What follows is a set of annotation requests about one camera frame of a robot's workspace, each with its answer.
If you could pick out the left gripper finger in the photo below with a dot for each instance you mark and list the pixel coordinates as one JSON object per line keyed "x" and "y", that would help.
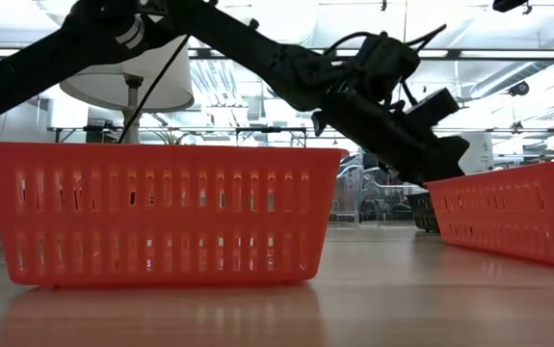
{"x": 450, "y": 159}

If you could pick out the clear plastic bin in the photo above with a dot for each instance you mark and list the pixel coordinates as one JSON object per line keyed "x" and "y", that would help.
{"x": 382, "y": 193}
{"x": 353, "y": 207}
{"x": 349, "y": 193}

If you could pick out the black slotted plastic basket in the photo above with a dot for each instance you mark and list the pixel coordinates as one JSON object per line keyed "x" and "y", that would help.
{"x": 423, "y": 212}

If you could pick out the red slotted plastic basket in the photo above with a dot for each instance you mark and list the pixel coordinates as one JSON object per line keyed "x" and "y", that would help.
{"x": 161, "y": 159}
{"x": 522, "y": 193}

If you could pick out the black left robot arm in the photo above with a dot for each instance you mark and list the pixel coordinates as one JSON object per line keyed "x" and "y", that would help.
{"x": 238, "y": 38}

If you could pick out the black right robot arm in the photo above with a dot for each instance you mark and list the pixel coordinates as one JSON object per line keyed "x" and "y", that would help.
{"x": 508, "y": 4}

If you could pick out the black ceiling-hung device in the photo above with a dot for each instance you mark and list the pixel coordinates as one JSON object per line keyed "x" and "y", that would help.
{"x": 519, "y": 88}

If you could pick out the black background table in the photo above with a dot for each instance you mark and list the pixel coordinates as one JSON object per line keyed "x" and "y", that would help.
{"x": 271, "y": 129}

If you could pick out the white shade chrome table lamp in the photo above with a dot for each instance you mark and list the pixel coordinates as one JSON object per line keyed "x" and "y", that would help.
{"x": 170, "y": 82}

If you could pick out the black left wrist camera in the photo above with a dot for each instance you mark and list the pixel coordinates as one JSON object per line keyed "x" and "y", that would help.
{"x": 433, "y": 108}

